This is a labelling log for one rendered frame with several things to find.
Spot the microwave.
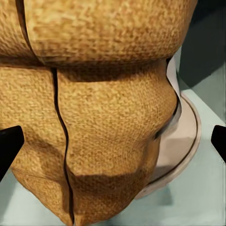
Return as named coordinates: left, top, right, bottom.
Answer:
left=0, top=0, right=226, bottom=226

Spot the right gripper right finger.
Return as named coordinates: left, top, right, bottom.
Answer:
left=211, top=125, right=226, bottom=163

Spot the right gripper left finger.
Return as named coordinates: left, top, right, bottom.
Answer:
left=0, top=125, right=24, bottom=181

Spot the popcorn bag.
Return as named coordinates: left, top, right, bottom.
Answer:
left=0, top=0, right=197, bottom=226

